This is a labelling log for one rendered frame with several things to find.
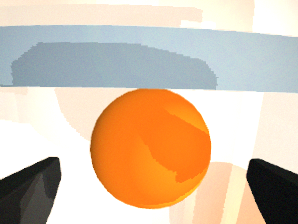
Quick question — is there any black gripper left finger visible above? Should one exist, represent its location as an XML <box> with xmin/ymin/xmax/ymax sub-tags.
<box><xmin>0</xmin><ymin>156</ymin><xmax>63</xmax><ymax>224</ymax></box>

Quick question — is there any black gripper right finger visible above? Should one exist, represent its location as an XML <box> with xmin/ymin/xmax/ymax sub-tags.
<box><xmin>246</xmin><ymin>159</ymin><xmax>298</xmax><ymax>224</ymax></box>

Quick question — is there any low clear l-shaped wall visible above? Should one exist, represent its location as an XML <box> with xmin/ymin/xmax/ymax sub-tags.
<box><xmin>251</xmin><ymin>92</ymin><xmax>298</xmax><ymax>173</ymax></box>

